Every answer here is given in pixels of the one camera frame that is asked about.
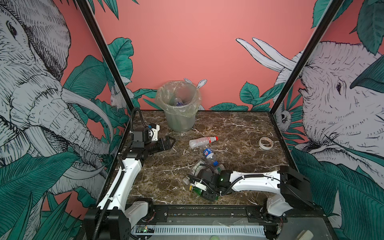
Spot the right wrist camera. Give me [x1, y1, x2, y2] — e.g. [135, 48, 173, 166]
[193, 182, 207, 191]

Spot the black front rail frame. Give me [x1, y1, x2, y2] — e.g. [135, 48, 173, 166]
[139, 205, 329, 225]

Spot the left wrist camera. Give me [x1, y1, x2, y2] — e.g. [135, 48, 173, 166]
[133, 124, 160, 144]

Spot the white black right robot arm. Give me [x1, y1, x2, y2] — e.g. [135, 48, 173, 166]
[187, 164, 315, 217]

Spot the clear bottle blue label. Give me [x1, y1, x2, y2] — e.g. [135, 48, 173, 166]
[172, 98, 184, 107]

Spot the white slotted cable duct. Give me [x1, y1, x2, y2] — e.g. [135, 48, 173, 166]
[132, 225, 266, 237]

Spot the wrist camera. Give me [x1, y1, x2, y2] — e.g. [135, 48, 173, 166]
[193, 182, 207, 191]
[133, 124, 160, 144]

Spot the black right corner post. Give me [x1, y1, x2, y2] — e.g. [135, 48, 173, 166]
[269, 0, 344, 115]

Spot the black corner post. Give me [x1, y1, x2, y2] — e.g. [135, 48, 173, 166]
[269, 0, 344, 115]
[76, 0, 134, 112]

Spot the clear bottle green white label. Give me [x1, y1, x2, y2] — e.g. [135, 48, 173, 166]
[183, 161, 206, 186]

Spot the green bottle yellow cap front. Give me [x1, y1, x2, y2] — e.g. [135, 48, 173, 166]
[189, 185, 203, 196]

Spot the black left corner post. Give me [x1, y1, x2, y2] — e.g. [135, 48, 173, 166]
[76, 0, 134, 112]

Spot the clear bottle green cap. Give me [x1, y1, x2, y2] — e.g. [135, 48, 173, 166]
[214, 164, 225, 174]

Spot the clear plastic bin liner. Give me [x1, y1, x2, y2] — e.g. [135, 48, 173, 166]
[155, 81, 202, 118]

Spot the clear bottle red cap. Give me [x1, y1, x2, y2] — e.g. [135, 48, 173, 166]
[189, 136, 219, 149]

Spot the small circuit board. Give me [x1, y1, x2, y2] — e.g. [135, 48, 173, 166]
[136, 225, 156, 235]

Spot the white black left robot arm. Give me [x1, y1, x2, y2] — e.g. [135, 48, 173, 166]
[83, 136, 176, 240]

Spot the small bottle blue label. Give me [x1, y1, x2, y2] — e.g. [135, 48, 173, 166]
[203, 148, 219, 167]

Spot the roll of clear tape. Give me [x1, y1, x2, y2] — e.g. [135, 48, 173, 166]
[259, 137, 274, 151]

